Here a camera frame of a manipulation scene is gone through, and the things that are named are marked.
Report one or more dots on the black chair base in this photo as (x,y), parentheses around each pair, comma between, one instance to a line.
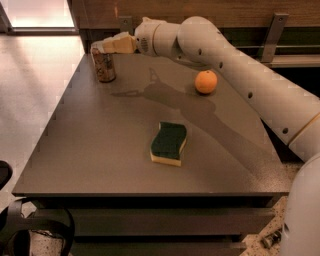
(15,238)

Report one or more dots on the grey drawer cabinet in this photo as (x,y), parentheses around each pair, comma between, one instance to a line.
(94,159)

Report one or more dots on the power strip on floor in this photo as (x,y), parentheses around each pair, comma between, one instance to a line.
(272,239)

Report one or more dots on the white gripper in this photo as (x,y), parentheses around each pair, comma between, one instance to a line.
(144,37)

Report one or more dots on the green and yellow sponge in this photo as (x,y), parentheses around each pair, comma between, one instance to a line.
(168,144)

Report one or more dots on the orange soda can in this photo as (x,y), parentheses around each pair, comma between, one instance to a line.
(104,66)

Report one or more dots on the orange fruit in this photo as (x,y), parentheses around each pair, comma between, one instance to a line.
(206,82)

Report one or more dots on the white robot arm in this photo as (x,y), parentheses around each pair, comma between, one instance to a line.
(290,111)

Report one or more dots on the right metal wall bracket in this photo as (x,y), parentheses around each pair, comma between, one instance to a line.
(273,36)

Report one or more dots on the left metal wall bracket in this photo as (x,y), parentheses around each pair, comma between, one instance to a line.
(126,24)

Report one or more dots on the metal wall bracket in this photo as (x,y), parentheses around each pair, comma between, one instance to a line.
(126,24)
(273,36)

